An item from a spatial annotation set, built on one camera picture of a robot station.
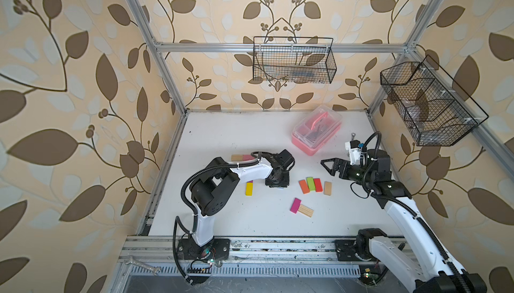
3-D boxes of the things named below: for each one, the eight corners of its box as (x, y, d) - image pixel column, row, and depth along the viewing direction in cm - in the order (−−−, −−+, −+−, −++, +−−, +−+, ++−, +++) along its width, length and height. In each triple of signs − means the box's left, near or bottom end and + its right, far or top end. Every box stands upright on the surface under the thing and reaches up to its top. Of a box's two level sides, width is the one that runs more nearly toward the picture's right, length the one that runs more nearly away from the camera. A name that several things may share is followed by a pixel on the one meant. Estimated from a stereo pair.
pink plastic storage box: (289, 143, 108) (292, 128, 98) (317, 118, 119) (322, 103, 110) (313, 160, 101) (318, 146, 91) (340, 132, 112) (347, 117, 103)
